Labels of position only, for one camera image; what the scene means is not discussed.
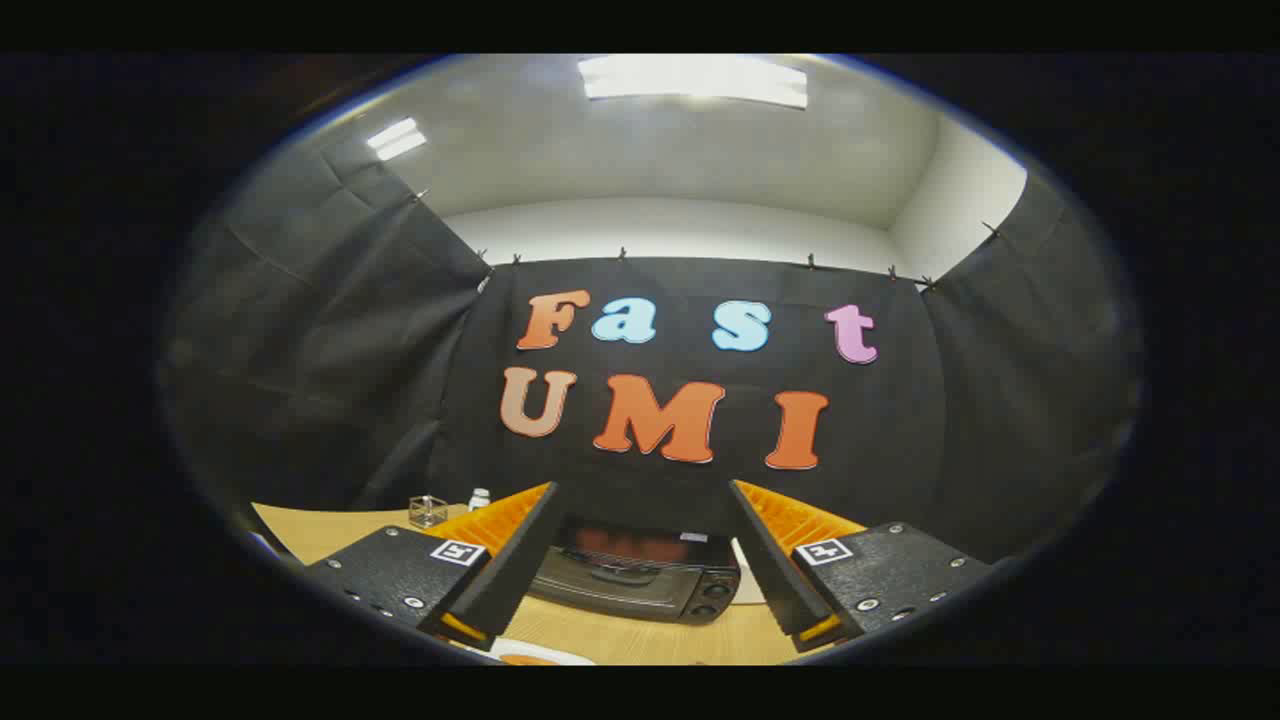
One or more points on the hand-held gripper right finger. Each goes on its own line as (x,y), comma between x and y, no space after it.
(770,565)

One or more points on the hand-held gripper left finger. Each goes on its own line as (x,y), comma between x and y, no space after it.
(515,565)

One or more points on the black toaster oven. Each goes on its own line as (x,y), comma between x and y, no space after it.
(630,580)

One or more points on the white bottle green label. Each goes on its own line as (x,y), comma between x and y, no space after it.
(479,499)

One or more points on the white square plate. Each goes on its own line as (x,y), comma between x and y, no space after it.
(575,655)

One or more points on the black backdrop cloth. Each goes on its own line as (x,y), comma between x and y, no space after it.
(350,350)

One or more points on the small ceiling light panel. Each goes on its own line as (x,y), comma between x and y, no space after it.
(396,139)

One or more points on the large ceiling light panel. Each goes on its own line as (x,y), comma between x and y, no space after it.
(690,80)

